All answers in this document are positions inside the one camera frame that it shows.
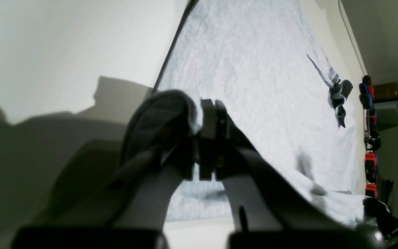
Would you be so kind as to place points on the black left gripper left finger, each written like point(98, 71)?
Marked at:
point(131, 187)

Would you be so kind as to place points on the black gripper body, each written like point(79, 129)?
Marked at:
point(379, 226)

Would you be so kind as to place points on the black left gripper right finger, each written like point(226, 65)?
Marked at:
point(260, 198)

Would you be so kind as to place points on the blue red bar clamp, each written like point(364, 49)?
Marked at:
point(366, 96)
point(372, 136)
point(371, 174)

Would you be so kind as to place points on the grey T-shirt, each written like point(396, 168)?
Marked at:
point(262, 59)

